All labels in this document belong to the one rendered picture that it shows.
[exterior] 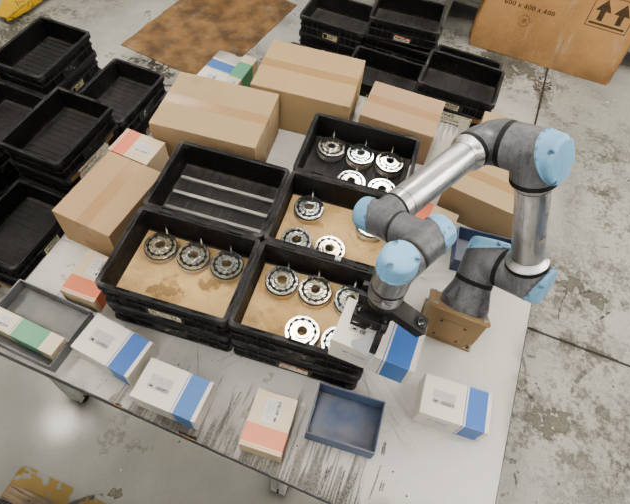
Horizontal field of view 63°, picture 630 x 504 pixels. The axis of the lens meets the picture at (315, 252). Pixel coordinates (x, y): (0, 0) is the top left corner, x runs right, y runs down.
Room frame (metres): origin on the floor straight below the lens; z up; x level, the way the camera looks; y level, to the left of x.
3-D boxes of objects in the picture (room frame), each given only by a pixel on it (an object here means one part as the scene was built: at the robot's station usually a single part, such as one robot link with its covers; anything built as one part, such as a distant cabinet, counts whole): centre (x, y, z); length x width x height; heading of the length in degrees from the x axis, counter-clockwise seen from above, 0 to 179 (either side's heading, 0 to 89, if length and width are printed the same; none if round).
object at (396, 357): (0.51, -0.18, 1.09); 0.20 x 0.12 x 0.09; 75
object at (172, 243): (0.83, 0.48, 0.86); 0.10 x 0.10 x 0.01
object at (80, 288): (0.74, 0.70, 0.74); 0.16 x 0.12 x 0.07; 167
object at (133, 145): (1.24, 0.69, 0.81); 0.16 x 0.12 x 0.07; 73
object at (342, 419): (0.41, -0.15, 0.74); 0.20 x 0.15 x 0.07; 81
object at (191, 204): (1.05, 0.34, 0.87); 0.40 x 0.30 x 0.11; 81
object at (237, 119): (1.44, 0.44, 0.80); 0.40 x 0.30 x 0.20; 82
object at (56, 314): (0.57, 0.82, 0.73); 0.27 x 0.20 x 0.05; 73
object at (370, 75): (2.34, -0.23, 0.31); 0.40 x 0.30 x 0.34; 75
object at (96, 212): (1.02, 0.71, 0.78); 0.30 x 0.22 x 0.16; 162
